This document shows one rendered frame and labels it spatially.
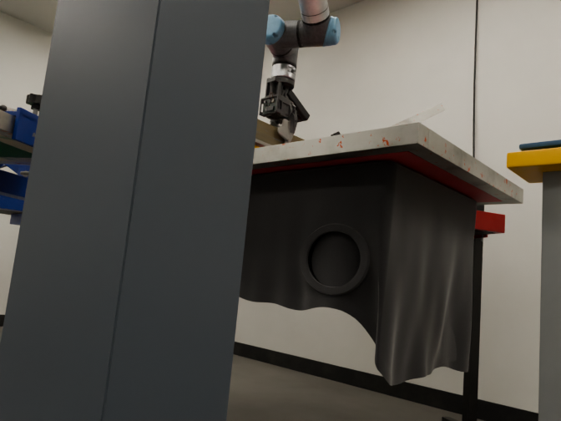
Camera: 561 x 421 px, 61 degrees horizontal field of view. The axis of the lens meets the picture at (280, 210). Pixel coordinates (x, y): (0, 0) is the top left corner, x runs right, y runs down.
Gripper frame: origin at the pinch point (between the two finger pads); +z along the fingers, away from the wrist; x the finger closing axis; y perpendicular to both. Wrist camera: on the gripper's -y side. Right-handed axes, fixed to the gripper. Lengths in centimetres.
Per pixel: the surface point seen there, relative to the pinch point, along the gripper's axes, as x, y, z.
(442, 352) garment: 48, -11, 52
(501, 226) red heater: 19, -136, 4
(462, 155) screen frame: 59, 10, 11
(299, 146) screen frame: 32.7, 29.0, 11.4
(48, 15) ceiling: -377, -53, -193
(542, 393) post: 75, 14, 53
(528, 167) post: 73, 17, 17
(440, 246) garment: 50, -1, 28
